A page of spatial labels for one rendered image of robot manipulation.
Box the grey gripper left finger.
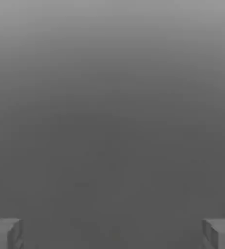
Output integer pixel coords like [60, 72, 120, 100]
[0, 217, 24, 249]

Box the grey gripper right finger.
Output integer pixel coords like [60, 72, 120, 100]
[201, 217, 225, 249]

